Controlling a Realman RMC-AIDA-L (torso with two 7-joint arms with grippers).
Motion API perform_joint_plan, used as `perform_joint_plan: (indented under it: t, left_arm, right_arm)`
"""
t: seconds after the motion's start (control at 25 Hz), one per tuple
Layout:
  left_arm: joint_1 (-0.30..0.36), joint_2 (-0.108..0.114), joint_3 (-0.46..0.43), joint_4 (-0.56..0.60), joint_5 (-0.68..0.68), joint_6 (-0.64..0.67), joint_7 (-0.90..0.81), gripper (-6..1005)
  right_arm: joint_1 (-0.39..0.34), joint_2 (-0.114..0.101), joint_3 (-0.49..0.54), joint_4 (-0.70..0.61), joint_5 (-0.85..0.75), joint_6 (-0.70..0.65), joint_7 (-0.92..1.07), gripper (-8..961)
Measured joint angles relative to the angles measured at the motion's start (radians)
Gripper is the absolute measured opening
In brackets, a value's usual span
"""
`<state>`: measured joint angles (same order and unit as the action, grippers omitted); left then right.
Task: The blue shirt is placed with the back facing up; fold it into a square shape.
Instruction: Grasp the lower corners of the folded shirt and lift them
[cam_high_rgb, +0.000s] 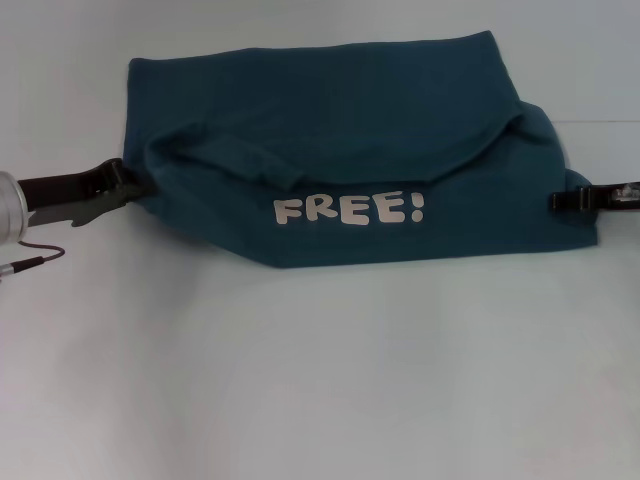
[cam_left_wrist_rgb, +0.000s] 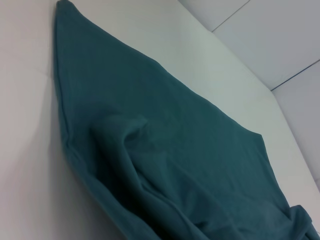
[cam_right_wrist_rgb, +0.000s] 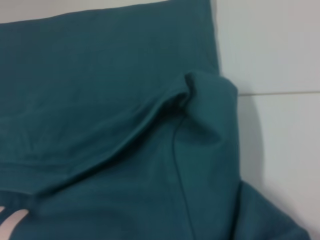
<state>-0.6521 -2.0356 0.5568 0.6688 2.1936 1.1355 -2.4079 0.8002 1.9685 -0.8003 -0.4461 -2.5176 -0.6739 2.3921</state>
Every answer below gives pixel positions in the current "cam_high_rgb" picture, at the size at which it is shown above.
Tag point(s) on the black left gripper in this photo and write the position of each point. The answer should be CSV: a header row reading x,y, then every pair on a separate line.
x,y
65,192

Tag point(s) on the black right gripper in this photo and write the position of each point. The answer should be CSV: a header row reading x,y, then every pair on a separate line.
x,y
617,197

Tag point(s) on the blue shirt with white print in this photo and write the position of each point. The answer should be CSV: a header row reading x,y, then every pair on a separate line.
x,y
350,125

